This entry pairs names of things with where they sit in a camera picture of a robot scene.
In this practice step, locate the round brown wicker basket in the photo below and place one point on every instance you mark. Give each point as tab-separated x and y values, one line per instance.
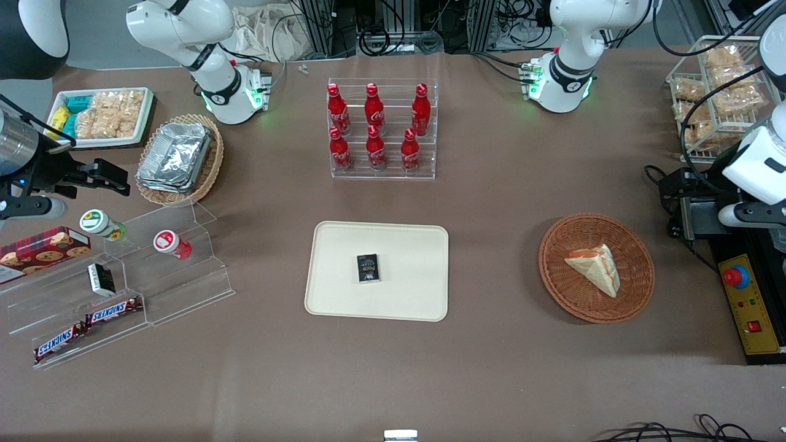
562	282

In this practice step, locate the small silver white object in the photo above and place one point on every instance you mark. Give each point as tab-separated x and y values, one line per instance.
400	436

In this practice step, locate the black metal bracket box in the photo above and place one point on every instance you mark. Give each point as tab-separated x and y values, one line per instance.
700	215

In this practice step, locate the Snickers chocolate bar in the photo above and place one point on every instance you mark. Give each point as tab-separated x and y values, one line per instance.
58	342
113	310

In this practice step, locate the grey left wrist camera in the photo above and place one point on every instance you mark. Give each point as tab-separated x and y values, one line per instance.
752	215

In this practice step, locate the fried snack bag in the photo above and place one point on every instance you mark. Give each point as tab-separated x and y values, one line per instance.
721	56
731	77
737	100
689	90
686	112
700	135

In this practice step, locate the teal snack packet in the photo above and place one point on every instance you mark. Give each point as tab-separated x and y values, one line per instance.
69	125
78	104

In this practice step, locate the yellow snack packet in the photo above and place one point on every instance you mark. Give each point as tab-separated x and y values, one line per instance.
58	118

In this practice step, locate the clear acrylic step shelf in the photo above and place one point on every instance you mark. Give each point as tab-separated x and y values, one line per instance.
184	288

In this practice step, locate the black control box yellow panel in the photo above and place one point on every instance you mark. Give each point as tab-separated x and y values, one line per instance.
752	319

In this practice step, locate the triangular sandwich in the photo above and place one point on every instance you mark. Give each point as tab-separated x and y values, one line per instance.
595	267

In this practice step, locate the stacked aluminium foil trays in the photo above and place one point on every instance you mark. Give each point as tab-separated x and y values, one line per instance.
175	156

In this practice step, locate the beige cloth bag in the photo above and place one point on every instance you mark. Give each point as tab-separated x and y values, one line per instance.
270	34

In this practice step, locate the oval wicker basket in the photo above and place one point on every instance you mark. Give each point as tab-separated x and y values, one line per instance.
212	166

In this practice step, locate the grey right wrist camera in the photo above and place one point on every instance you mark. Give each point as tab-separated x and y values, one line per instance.
34	207

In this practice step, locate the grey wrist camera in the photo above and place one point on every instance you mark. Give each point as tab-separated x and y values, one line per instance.
752	215
34	207

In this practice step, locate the white rectangular snack tray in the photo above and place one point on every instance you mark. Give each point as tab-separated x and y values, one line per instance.
144	116

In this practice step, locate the aluminium frame rack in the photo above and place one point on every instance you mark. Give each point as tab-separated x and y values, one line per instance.
322	27

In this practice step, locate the clear acrylic bottle rack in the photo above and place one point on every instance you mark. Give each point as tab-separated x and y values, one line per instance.
393	175

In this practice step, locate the red cola bottle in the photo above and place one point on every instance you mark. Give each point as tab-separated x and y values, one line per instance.
410	153
374	110
339	152
338	110
420	112
376	150

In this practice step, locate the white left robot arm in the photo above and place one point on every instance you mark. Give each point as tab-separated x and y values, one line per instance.
571	61

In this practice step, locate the red cookie box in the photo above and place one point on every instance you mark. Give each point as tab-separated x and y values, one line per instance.
37	252

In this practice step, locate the small black snack box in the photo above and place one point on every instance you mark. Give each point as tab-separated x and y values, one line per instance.
368	269

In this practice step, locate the cream plastic tray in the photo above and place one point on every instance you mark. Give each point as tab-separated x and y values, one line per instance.
411	270

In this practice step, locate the green lid jar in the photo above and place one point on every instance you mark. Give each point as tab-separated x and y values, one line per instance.
98	223

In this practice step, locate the red lid jar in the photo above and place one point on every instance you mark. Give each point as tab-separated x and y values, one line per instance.
169	243

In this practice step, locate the small black white box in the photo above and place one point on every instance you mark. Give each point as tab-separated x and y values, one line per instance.
100	279

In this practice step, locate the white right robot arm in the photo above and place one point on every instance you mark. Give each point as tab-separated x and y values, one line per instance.
184	31

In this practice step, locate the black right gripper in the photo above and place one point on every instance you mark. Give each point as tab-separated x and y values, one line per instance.
50	169

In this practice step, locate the red emergency stop button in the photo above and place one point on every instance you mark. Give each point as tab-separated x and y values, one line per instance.
735	277

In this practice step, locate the clear rice cracker bag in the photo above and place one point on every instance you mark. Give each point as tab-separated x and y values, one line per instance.
120	102
104	126

